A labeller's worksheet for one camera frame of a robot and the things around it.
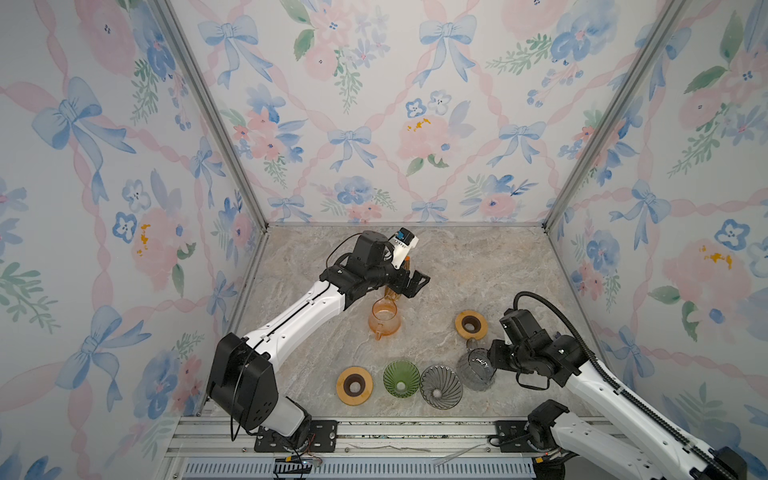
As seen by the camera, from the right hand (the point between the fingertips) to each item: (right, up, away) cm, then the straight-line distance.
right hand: (490, 354), depth 79 cm
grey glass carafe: (-2, -7, +7) cm, 10 cm away
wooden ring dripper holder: (-1, +5, +13) cm, 14 cm away
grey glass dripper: (-13, -9, 0) cm, 16 cm away
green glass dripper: (-23, -7, +2) cm, 25 cm away
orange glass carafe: (-28, +6, +15) cm, 33 cm away
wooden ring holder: (-36, -10, +2) cm, 38 cm away
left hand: (-19, +23, -2) cm, 30 cm away
